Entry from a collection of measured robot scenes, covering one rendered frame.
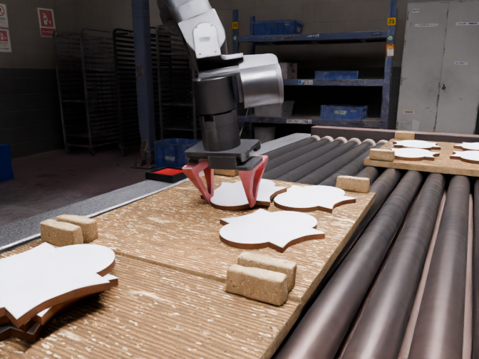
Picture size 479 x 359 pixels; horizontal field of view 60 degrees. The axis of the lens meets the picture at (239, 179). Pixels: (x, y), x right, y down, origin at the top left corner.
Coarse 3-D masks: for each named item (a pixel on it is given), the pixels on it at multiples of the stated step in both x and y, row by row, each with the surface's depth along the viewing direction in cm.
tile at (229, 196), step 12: (264, 180) 75; (216, 192) 70; (228, 192) 70; (240, 192) 69; (264, 192) 69; (276, 192) 69; (216, 204) 65; (228, 204) 64; (240, 204) 64; (264, 204) 65
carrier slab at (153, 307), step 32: (0, 256) 48; (128, 288) 41; (160, 288) 41; (192, 288) 41; (224, 288) 41; (64, 320) 35; (96, 320) 35; (128, 320) 35; (160, 320) 35; (192, 320) 35; (224, 320) 35; (256, 320) 35; (288, 320) 36; (0, 352) 31; (32, 352) 31; (64, 352) 31; (96, 352) 31; (128, 352) 31; (160, 352) 31; (192, 352) 31; (224, 352) 31; (256, 352) 31
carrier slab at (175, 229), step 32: (160, 192) 74; (192, 192) 74; (352, 192) 74; (128, 224) 58; (160, 224) 58; (192, 224) 58; (320, 224) 58; (352, 224) 58; (128, 256) 49; (160, 256) 48; (192, 256) 48; (224, 256) 48; (288, 256) 48; (320, 256) 48
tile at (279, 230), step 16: (224, 224) 58; (240, 224) 56; (256, 224) 56; (272, 224) 56; (288, 224) 56; (304, 224) 56; (224, 240) 51; (240, 240) 50; (256, 240) 50; (272, 240) 50; (288, 240) 50; (304, 240) 52
